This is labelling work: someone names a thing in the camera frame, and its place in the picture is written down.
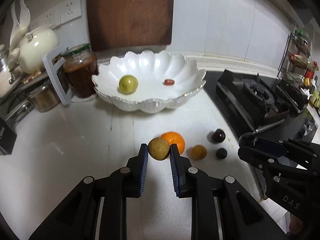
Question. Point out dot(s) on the orange-brown wrinkled fruit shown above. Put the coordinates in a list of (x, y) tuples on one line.
[(198, 152)]

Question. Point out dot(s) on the black knife block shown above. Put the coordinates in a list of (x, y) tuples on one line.
[(7, 138)]

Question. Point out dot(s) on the black wire condiment shelf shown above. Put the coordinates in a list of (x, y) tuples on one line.
[(297, 70)]

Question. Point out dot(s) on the dark purple grape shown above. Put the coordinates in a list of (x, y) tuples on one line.
[(218, 136)]

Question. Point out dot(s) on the black gas stove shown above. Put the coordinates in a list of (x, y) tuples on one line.
[(253, 103)]

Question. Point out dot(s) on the cream ceramic teapot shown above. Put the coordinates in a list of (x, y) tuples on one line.
[(28, 47)]

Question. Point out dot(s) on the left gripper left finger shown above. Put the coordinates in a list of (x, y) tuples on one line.
[(96, 208)]

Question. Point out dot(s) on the green apple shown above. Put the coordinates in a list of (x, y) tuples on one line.
[(128, 84)]

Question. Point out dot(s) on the red oblong jujube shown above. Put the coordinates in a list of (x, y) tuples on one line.
[(169, 82)]

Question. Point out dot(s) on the person's right hand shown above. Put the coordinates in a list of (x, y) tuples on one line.
[(295, 225)]

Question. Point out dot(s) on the steel steamer pot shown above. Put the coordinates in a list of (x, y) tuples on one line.
[(9, 78)]

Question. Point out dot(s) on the white hanging spoon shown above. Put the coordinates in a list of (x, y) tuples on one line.
[(16, 24)]

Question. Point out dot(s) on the white wall socket panel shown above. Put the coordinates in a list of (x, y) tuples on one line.
[(62, 13)]

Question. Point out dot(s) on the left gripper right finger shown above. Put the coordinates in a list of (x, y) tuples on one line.
[(220, 208)]

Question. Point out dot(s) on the white hanging spatula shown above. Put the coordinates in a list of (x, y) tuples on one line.
[(24, 15)]

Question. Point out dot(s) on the small yellow-brown longan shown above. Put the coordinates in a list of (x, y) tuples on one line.
[(158, 148)]

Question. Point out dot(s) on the glass jar chili sauce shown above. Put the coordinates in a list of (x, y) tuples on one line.
[(79, 66)]

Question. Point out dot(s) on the orange tangerine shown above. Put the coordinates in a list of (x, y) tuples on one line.
[(175, 138)]

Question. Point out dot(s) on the small glass spice jar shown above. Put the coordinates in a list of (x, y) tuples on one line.
[(44, 98)]

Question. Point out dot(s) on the dark grape near gripper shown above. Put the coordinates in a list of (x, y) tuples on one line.
[(221, 153)]

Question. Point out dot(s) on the white frame rack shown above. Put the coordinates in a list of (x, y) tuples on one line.
[(53, 62)]

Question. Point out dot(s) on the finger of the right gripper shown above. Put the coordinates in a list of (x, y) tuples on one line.
[(265, 161), (273, 147)]

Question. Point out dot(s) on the white scalloped bowl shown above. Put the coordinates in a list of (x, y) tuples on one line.
[(150, 69)]

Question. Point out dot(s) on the brown wooden cutting board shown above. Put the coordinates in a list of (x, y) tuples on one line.
[(114, 24)]

